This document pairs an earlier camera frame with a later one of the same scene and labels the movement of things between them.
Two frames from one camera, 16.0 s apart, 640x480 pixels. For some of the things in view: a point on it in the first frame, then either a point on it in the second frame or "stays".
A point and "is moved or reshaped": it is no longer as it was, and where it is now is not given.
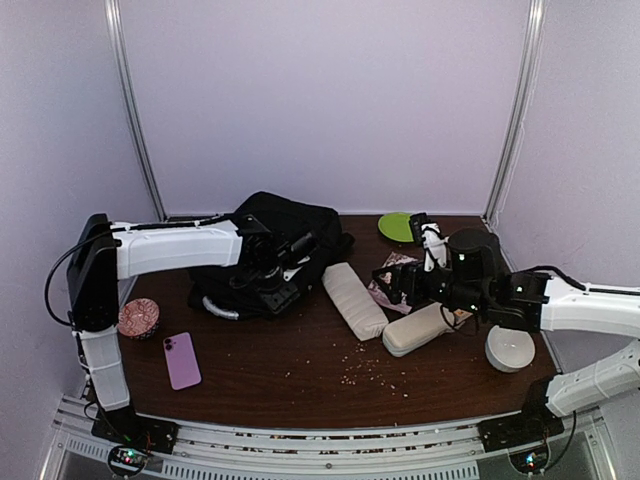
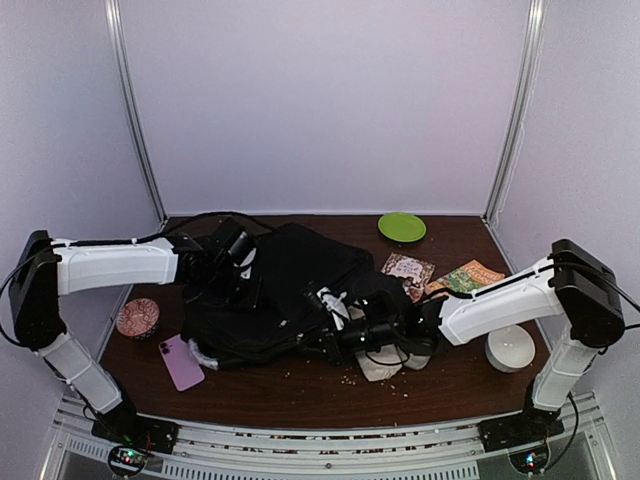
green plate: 396,226 stays
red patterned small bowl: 138,318 stays
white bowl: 509,350 stays
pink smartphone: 181,361 stays
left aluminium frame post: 114,32 stays
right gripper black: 402,272 → 316,336
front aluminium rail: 445,452 stays
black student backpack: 285,240 is moved or reshaped
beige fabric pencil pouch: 357,303 → 380,363
